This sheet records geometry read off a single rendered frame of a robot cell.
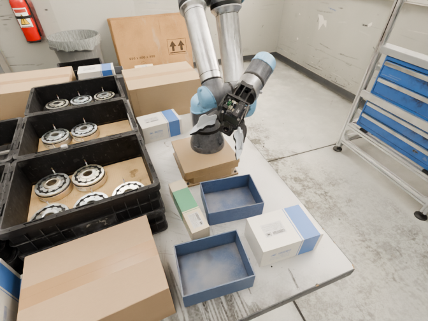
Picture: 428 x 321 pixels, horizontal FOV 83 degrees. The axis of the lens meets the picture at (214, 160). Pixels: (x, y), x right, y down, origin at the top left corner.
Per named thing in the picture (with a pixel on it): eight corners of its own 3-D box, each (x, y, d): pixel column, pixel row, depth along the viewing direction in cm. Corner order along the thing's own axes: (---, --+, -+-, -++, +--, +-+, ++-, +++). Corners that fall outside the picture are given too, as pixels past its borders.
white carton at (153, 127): (174, 123, 136) (172, 108, 130) (183, 134, 128) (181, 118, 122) (139, 132, 129) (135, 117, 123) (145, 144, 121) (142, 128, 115)
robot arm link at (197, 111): (188, 120, 105) (185, 90, 96) (218, 114, 108) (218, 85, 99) (196, 135, 96) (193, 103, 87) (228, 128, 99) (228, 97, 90)
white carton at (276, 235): (295, 219, 87) (301, 203, 81) (316, 249, 78) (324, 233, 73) (244, 234, 83) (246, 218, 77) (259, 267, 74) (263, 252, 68)
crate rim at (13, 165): (140, 135, 91) (139, 130, 89) (162, 190, 70) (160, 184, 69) (15, 165, 78) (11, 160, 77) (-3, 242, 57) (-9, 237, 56)
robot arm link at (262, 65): (271, 74, 82) (281, 57, 74) (257, 98, 78) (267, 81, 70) (251, 63, 82) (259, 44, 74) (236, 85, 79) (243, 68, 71)
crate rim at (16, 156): (127, 102, 111) (125, 97, 110) (140, 135, 91) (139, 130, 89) (26, 121, 99) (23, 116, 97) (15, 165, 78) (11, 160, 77)
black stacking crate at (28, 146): (130, 120, 118) (125, 98, 110) (144, 155, 97) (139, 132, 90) (37, 140, 105) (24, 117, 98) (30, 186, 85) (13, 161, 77)
